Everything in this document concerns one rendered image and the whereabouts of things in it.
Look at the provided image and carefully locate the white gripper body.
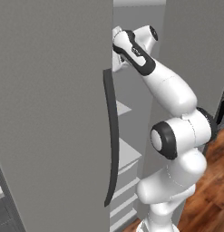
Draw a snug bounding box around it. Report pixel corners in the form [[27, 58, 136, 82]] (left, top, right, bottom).
[[112, 50, 131, 73]]

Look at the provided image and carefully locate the white freezer rack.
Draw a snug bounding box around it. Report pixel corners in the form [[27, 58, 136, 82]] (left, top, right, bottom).
[[115, 100, 133, 117], [117, 137, 143, 170]]

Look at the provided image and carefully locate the grey fridge freezer cabinet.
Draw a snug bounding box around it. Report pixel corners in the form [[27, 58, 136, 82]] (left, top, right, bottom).
[[109, 0, 224, 232]]

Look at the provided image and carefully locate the grey freezer door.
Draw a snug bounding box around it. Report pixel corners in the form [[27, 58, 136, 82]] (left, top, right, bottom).
[[0, 0, 114, 232]]

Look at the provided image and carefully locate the white freezer drawer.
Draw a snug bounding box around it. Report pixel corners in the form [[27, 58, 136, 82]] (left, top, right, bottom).
[[109, 160, 142, 232]]

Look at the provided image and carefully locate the dark curved door handle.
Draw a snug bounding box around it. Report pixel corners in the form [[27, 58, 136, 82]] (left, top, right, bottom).
[[102, 68, 120, 208]]

